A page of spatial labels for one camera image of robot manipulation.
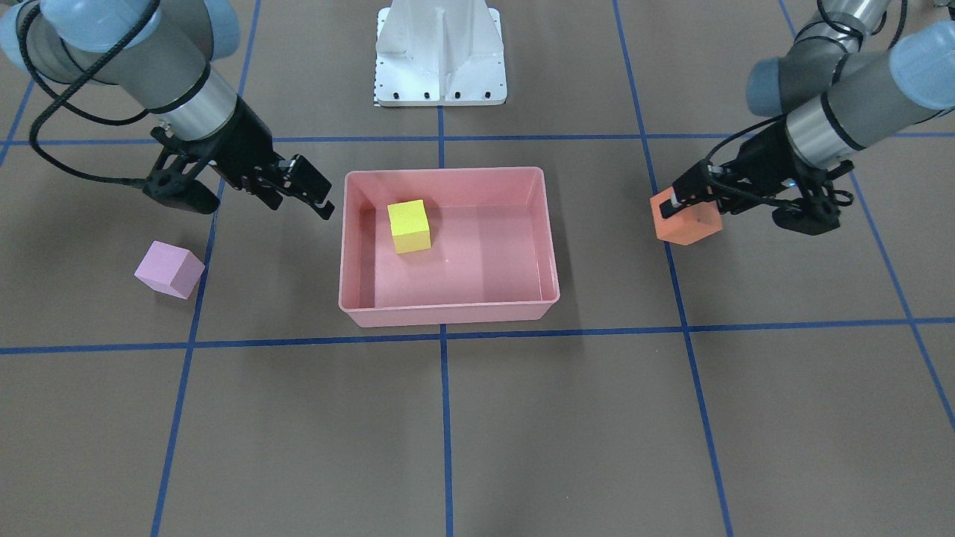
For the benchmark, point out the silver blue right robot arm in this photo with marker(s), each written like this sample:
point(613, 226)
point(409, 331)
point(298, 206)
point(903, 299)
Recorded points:
point(117, 62)

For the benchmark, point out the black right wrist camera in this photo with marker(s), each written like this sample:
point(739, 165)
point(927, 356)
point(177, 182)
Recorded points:
point(173, 182)

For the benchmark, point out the orange foam block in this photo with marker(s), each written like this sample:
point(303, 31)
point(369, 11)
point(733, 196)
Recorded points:
point(690, 224)

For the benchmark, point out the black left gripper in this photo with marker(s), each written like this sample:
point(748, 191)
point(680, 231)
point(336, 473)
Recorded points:
point(767, 162)

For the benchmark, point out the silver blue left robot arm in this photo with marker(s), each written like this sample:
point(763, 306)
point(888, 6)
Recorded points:
point(821, 103)

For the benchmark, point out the pink plastic bin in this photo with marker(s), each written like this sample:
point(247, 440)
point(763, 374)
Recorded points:
point(492, 256)

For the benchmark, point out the yellow foam block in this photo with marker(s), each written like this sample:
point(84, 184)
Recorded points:
point(410, 227)

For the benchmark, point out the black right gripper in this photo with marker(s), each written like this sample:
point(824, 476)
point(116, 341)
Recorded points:
point(247, 144)

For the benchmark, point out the pink foam block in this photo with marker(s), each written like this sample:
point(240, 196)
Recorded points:
point(170, 270)

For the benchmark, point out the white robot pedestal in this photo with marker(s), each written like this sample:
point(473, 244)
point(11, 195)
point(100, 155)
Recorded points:
point(439, 54)

